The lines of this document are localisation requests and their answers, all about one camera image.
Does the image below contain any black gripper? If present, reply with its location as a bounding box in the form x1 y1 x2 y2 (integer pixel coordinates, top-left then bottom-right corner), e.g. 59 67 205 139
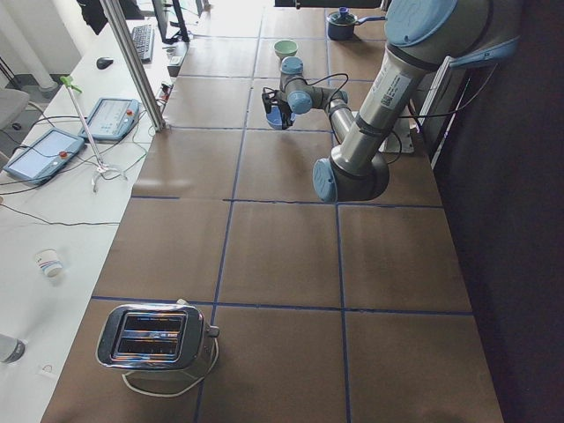
261 87 294 130

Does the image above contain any blue bowl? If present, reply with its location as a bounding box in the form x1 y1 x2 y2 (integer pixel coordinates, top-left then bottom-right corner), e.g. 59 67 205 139
266 106 286 130

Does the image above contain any green bowl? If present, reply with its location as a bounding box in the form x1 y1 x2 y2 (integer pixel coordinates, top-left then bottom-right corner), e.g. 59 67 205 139
273 40 299 60

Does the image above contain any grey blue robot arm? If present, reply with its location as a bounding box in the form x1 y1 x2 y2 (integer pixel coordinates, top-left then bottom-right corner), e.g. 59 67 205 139
262 1 523 203

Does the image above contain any blue saucepan with lid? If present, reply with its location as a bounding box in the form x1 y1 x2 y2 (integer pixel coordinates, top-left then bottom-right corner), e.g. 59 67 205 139
326 7 386 41

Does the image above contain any black keyboard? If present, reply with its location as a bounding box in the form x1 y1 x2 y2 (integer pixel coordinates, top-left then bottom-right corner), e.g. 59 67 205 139
131 25 154 63

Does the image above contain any black monitor stand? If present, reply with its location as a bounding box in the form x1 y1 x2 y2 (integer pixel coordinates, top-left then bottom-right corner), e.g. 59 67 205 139
152 0 190 45

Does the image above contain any far teach pendant tablet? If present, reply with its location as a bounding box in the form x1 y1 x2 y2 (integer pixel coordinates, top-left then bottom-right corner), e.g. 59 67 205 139
86 98 140 143

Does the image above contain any teach pendant tablet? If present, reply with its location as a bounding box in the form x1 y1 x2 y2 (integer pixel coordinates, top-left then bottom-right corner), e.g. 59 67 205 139
86 98 140 143
3 128 85 185

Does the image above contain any black computer mouse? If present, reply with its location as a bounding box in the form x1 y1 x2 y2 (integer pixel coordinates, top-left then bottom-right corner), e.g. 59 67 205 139
96 57 114 70

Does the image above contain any small tripod stand green top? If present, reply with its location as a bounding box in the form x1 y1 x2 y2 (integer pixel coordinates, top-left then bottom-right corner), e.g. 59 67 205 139
60 76 128 193

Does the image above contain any near teach pendant tablet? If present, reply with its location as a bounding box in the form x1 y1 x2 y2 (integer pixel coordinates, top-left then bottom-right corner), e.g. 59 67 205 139
3 128 85 185

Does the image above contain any chrome toaster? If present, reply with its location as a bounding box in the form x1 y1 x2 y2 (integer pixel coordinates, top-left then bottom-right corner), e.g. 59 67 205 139
96 303 219 377

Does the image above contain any paper cup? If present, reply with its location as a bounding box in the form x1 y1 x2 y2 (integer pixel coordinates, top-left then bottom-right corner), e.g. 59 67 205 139
34 249 63 278

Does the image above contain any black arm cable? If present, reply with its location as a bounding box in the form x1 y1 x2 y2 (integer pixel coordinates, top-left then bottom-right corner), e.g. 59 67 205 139
263 56 499 165

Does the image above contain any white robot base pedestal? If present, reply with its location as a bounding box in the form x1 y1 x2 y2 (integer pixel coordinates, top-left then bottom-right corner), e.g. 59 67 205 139
379 118 414 154

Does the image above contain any aluminium frame post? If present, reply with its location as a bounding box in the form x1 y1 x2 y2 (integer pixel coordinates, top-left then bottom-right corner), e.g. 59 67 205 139
100 0 166 132

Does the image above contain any white toaster cable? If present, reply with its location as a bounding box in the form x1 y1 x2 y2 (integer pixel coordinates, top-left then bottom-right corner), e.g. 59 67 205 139
121 338 220 396

